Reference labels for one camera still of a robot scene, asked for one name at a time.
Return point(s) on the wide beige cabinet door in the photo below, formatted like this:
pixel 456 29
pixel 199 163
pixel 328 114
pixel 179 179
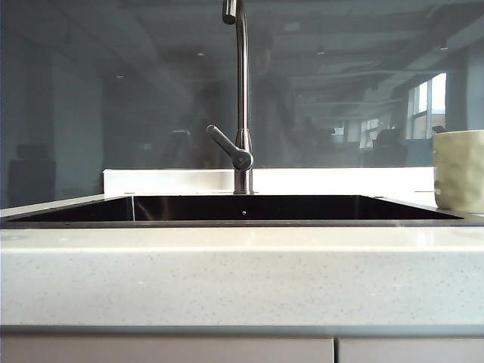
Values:
pixel 166 351

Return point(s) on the narrow beige cabinet door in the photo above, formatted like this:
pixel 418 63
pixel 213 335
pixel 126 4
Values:
pixel 412 351

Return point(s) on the pale green ceramic mug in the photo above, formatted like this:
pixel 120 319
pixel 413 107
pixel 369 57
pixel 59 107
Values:
pixel 459 170

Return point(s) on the black rectangular sink basin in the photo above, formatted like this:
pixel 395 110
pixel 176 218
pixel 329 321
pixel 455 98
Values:
pixel 246 207

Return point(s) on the stainless steel gooseneck faucet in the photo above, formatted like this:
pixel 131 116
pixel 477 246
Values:
pixel 242 94

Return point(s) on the white stone backsplash ledge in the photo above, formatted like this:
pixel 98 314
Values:
pixel 170 180

